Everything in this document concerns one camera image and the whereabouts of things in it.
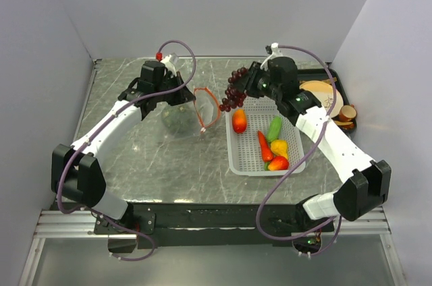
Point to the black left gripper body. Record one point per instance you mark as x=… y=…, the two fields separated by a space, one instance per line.
x=173 y=98

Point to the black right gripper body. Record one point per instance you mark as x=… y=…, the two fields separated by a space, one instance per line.
x=262 y=86

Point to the dark purple grape bunch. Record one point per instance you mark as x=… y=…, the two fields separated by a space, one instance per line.
x=234 y=98

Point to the green netted melon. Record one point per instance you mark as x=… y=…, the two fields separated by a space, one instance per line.
x=179 y=119

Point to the clear zip top bag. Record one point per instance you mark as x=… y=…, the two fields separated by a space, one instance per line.
x=207 y=112

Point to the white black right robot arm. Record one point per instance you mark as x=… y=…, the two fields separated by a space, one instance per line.
x=365 y=182

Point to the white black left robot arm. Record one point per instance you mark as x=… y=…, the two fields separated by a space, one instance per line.
x=76 y=172

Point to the red orange mango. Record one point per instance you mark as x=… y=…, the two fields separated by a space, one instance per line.
x=239 y=121

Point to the peach and cream plate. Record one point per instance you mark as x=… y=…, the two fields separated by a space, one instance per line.
x=324 y=92

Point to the gold knife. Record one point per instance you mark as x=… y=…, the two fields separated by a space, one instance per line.
x=329 y=81

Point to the green bitter gourd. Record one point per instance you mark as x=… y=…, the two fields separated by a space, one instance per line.
x=274 y=129

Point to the yellow bell pepper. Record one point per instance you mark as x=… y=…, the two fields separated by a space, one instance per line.
x=280 y=148

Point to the orange carrot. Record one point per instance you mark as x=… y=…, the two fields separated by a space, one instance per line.
x=266 y=153

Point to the white plastic perforated basket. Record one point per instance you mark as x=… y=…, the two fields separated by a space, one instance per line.
x=244 y=151

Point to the black rectangular tray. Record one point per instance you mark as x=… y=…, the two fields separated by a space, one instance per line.
x=320 y=75

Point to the brown ceramic cup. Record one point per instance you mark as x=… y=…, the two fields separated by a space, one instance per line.
x=347 y=113

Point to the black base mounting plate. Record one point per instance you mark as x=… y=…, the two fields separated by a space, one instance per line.
x=190 y=224

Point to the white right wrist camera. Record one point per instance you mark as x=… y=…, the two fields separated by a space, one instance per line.
x=273 y=51

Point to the aluminium frame rail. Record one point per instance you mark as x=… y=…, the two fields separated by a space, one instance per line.
x=52 y=224

